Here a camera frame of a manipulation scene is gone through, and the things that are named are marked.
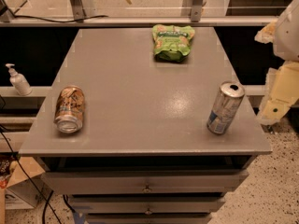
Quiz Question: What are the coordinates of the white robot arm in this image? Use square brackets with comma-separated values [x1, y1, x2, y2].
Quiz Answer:
[273, 0, 299, 62]

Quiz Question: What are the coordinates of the orange soda can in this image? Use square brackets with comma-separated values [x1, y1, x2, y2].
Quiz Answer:
[54, 86, 85, 133]

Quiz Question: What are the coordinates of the silver blue redbull can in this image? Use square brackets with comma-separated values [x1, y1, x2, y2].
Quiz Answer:
[206, 81, 245, 134]

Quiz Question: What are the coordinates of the grey drawer cabinet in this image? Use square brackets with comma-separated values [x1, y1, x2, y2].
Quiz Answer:
[18, 26, 273, 224]

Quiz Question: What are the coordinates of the green snack bag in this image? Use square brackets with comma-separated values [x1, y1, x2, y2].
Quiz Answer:
[152, 24, 195, 63]

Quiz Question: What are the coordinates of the top drawer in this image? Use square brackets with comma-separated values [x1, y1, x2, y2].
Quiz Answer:
[42, 170, 249, 195]

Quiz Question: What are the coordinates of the drawer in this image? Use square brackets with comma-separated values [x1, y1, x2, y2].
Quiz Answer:
[69, 195, 224, 215]
[86, 214, 212, 224]
[42, 170, 249, 195]

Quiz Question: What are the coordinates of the middle drawer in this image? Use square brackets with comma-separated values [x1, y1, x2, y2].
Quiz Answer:
[69, 195, 224, 215]

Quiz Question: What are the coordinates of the bottom drawer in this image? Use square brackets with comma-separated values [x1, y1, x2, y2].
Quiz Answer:
[86, 214, 212, 224]

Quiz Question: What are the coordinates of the white pump bottle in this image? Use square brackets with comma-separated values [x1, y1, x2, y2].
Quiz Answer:
[6, 63, 32, 96]

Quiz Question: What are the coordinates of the cardboard box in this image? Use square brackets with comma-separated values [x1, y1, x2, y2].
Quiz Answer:
[0, 157, 49, 224]

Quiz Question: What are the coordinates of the black cable on shelf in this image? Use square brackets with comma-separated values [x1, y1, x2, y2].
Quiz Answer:
[0, 0, 109, 24]

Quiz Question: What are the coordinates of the grey metal bracket left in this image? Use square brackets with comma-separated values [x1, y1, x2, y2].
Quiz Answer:
[70, 0, 96, 21]

